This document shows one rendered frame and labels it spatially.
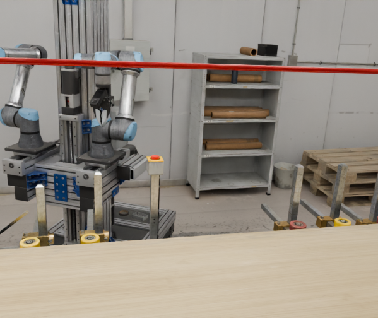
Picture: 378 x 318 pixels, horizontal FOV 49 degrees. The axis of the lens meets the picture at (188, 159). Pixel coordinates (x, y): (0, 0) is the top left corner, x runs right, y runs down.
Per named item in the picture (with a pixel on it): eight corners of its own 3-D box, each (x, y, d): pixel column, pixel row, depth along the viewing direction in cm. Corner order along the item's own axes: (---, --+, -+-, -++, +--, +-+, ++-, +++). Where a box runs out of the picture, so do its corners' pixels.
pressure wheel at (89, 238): (77, 260, 182) (76, 237, 178) (89, 252, 188) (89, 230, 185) (91, 266, 178) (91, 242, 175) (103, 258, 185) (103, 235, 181)
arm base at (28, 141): (28, 141, 270) (27, 126, 267) (48, 143, 267) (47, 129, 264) (12, 146, 257) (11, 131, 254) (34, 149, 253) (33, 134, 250)
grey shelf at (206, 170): (185, 184, 493) (192, 52, 445) (255, 181, 515) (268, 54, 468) (195, 199, 452) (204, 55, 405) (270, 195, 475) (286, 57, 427)
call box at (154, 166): (146, 171, 194) (146, 156, 192) (161, 171, 196) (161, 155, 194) (148, 176, 188) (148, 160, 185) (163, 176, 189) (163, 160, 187)
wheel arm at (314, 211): (298, 204, 249) (300, 198, 248) (304, 204, 250) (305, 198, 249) (339, 240, 209) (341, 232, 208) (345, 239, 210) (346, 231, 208)
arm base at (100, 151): (96, 150, 259) (96, 134, 255) (118, 153, 255) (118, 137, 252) (84, 156, 245) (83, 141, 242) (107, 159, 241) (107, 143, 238)
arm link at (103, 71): (113, 52, 202) (107, 53, 194) (113, 74, 205) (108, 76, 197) (98, 51, 203) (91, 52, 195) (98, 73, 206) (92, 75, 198)
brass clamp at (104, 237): (79, 239, 197) (79, 229, 195) (108, 237, 200) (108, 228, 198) (79, 245, 191) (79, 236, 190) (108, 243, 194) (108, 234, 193)
